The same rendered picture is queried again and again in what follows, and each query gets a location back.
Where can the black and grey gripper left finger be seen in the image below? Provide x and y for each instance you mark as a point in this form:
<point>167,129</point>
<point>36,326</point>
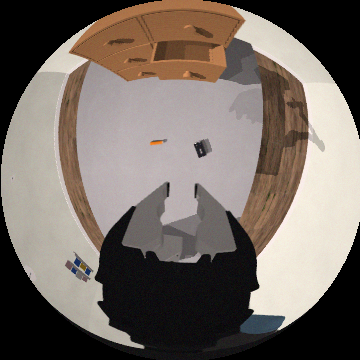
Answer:
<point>139,230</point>

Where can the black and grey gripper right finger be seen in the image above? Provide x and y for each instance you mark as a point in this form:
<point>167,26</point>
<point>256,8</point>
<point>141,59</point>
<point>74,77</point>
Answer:
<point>220,235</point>

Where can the brown wooden chest of drawers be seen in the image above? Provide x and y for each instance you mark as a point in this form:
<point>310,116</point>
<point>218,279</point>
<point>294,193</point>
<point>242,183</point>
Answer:
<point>153,7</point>

